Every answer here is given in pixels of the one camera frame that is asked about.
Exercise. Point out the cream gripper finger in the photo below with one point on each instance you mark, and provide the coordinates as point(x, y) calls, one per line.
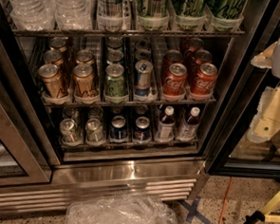
point(266, 122)
point(264, 58)

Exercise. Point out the redbull can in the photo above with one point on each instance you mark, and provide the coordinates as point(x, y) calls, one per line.
point(143, 70)
point(142, 44)
point(142, 55)

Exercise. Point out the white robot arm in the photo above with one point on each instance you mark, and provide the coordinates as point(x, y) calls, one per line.
point(275, 66)

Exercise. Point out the open glass fridge door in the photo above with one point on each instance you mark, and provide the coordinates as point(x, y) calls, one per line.
point(241, 85)

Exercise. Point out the middle right coca-cola can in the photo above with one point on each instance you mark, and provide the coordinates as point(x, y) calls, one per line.
point(196, 60)

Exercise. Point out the coca-cola can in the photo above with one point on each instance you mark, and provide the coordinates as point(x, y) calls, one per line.
point(172, 56)
point(175, 79)
point(204, 79)
point(196, 60)
point(190, 45)

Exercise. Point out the front right coca-cola can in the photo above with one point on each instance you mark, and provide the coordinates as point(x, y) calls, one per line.
point(204, 79)

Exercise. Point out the top shelf green can right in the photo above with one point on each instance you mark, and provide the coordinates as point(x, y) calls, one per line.
point(227, 14)

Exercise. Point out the shelf green can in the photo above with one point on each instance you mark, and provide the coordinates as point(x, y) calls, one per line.
point(227, 14)
point(151, 13)
point(189, 13)

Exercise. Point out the rear right coca-cola can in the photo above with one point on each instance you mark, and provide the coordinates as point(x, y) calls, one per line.
point(190, 45)

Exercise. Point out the top shelf green can middle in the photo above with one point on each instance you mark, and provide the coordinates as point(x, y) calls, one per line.
point(189, 13)

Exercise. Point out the rear left coca-cola can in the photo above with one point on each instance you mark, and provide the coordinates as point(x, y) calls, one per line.
point(172, 56)

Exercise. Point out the front left coca-cola can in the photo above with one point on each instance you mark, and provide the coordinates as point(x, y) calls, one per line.
point(175, 79)

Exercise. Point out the top shelf green can left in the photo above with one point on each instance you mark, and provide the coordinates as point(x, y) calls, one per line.
point(151, 13)

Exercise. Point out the bottom right pepsi can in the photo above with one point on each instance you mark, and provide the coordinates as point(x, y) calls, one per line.
point(142, 129)

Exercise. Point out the pepsi can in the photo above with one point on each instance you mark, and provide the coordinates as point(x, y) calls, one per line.
point(142, 129)
point(118, 131)

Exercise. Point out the rear green can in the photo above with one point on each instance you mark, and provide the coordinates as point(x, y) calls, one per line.
point(114, 43)

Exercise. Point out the front green can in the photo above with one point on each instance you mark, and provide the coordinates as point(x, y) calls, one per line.
point(115, 81)

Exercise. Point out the bottom left pepsi can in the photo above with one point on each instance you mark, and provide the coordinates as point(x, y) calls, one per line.
point(118, 131)

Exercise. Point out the top shelf plaid can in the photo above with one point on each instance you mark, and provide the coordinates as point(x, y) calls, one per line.
point(109, 15)

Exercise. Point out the stainless steel fridge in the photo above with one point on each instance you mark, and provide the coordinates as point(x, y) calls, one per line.
point(40, 172)

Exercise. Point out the gold can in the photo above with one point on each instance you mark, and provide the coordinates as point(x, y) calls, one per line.
point(85, 56)
point(58, 43)
point(53, 81)
point(54, 56)
point(84, 80)

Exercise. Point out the silver can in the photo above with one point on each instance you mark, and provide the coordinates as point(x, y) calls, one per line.
point(69, 130)
point(94, 130)

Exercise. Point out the bottom left silver can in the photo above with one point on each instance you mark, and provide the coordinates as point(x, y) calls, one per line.
point(69, 130)

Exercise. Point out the rear left gold can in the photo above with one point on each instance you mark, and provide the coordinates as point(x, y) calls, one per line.
point(58, 43)

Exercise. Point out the middle left gold can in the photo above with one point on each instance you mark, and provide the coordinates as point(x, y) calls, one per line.
point(54, 56)

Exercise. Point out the front left gold can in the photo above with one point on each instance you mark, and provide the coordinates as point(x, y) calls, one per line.
point(53, 81)

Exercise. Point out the right white-cap bottle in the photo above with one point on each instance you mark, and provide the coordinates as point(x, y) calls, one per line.
point(189, 124)

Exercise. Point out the white-cap bottle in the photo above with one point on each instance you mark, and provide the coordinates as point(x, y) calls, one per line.
point(189, 124)
point(166, 123)

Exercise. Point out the left white-cap bottle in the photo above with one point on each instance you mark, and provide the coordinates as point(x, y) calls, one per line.
point(166, 123)

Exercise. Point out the blue tape cross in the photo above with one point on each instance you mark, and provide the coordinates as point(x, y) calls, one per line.
point(193, 212)

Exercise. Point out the clear plastic bag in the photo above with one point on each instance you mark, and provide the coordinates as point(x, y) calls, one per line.
point(123, 209)

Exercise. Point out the clear water bottle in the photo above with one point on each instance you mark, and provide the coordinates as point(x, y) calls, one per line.
point(32, 15)
point(73, 14)

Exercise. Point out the left clear water bottle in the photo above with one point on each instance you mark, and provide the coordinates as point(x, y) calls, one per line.
point(32, 15)

